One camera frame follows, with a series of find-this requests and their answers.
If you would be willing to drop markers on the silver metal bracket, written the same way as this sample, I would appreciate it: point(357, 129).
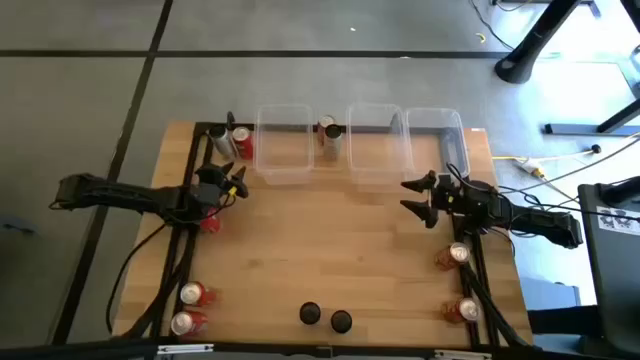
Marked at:
point(185, 348)
point(462, 355)

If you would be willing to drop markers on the small black post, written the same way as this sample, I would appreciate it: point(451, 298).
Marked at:
point(230, 120)

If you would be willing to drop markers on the slim can orange band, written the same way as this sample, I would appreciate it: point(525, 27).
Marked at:
point(341, 321)

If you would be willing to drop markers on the slim can pineapple print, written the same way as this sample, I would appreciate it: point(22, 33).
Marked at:
point(310, 313)

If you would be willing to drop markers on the white tag label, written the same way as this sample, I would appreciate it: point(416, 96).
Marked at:
point(617, 220)

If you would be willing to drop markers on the black stand foot bar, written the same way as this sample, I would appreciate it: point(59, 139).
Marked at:
point(575, 129)

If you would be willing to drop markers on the black computer tower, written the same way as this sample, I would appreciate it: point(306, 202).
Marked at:
point(615, 280)

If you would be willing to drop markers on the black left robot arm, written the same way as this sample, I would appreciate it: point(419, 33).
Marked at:
point(140, 197)

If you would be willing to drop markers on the small yellow scrap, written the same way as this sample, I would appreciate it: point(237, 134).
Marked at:
point(481, 37)

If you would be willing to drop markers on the clear plastic bin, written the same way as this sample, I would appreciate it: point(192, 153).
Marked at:
point(440, 145)
point(377, 160)
point(285, 165)

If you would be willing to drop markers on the thick black stand leg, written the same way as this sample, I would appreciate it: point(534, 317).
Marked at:
point(634, 12)
point(535, 40)

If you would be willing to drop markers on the black aluminium table frame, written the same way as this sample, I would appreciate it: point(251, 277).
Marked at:
point(201, 127)

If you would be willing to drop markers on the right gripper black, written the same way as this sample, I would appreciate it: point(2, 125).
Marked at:
point(465, 202)

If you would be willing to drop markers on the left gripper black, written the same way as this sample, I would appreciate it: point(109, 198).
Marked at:
point(212, 197)

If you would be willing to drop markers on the bright red soda can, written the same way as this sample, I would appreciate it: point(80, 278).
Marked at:
point(211, 225)
point(182, 323)
point(192, 293)
point(244, 146)

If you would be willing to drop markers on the small grey camera mount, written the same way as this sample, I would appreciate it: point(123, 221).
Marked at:
point(325, 352)

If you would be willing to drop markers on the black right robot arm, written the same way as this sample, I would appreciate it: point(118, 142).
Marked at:
point(540, 220)

